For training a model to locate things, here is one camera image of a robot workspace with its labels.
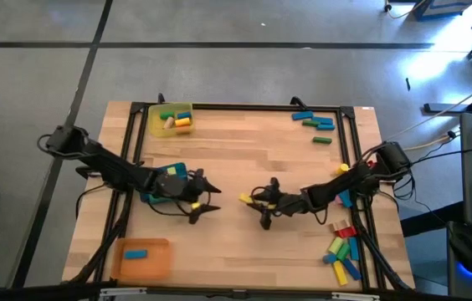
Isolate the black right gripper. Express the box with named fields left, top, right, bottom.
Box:
left=246, top=177, right=310, bottom=230

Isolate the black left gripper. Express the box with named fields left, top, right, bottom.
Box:
left=183, top=168, right=223, bottom=226

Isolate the teal plastic bin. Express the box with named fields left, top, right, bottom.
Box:
left=140, top=161, right=189, bottom=205

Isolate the yellow plastic bin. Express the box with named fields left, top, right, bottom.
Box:
left=147, top=102, right=195, bottom=138

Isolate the orange plastic bin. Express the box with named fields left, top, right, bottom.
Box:
left=110, top=237, right=173, bottom=280

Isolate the light green cylinder block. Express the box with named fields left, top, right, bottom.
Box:
left=327, top=236, right=346, bottom=255

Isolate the black rig beam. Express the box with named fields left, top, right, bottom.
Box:
left=0, top=282, right=472, bottom=301

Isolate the black computer mouse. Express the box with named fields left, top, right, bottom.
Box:
left=449, top=233, right=472, bottom=275

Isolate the black desk leg bar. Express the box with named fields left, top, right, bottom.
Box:
left=423, top=81, right=472, bottom=116

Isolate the blue box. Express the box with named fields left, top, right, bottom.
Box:
left=411, top=0, right=472, bottom=22

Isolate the black aluminium table frame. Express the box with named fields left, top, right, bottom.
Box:
left=68, top=99, right=415, bottom=293

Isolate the silver bracket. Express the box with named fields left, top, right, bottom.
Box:
left=331, top=291, right=382, bottom=301
left=98, top=287, right=149, bottom=298

